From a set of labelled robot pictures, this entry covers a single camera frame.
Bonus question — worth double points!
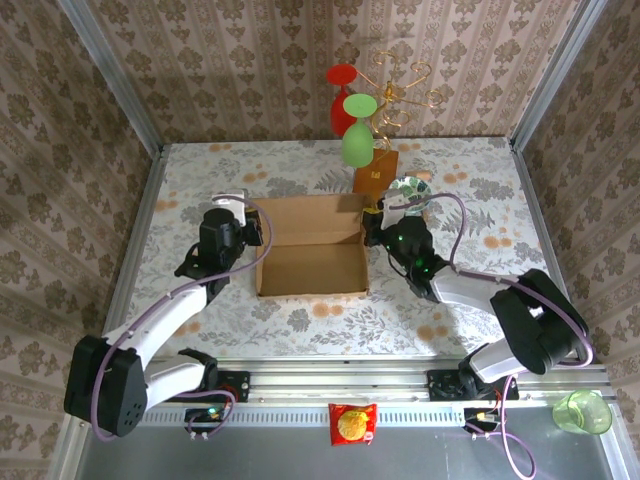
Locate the red plastic wine glass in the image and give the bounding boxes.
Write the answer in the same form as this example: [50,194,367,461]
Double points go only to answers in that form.
[325,62,361,138]

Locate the grey metal sheet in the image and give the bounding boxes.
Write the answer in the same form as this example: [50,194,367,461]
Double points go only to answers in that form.
[73,422,627,480]

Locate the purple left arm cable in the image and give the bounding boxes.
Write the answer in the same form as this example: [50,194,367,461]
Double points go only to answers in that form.
[89,194,275,444]

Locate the green transparent plastic cup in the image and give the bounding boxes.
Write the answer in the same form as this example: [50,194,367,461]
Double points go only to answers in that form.
[551,389,614,435]

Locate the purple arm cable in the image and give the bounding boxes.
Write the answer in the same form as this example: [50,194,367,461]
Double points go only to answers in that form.
[387,192,597,480]
[89,194,275,444]

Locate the grey perforated cable duct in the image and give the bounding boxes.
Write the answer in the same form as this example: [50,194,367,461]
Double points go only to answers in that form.
[141,402,470,427]

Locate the brown cardboard box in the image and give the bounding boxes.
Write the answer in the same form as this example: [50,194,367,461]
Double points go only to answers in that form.
[248,193,372,301]

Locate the green plastic wine glass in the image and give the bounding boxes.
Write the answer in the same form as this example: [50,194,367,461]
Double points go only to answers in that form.
[340,93,379,169]

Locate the red snack packet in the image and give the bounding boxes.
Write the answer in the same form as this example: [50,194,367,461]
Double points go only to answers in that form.
[327,401,379,447]

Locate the aluminium front mounting rail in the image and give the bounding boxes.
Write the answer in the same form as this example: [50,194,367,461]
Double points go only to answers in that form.
[214,356,615,402]

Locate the aluminium table side rail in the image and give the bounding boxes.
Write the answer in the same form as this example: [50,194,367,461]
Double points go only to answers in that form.
[46,144,169,480]
[509,139,617,386]

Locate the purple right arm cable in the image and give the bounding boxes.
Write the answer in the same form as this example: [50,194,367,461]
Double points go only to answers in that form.
[387,192,597,480]

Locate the gold wire glass rack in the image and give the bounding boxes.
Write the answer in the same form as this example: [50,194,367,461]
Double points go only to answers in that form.
[352,48,447,151]

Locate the aluminium frame corner post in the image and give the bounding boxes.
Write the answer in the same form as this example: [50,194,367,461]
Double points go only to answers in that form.
[508,0,610,152]
[56,0,167,157]

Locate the green patterned plate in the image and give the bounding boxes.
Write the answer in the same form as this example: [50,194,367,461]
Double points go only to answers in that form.
[388,175,434,214]

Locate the wooden rack base block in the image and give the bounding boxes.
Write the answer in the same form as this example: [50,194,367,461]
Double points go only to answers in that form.
[351,147,401,197]

